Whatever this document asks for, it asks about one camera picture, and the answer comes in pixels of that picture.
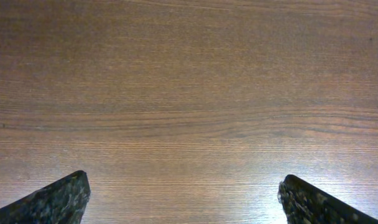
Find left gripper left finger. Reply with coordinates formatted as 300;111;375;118
0;170;91;224

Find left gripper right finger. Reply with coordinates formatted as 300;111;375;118
278;174;378;224

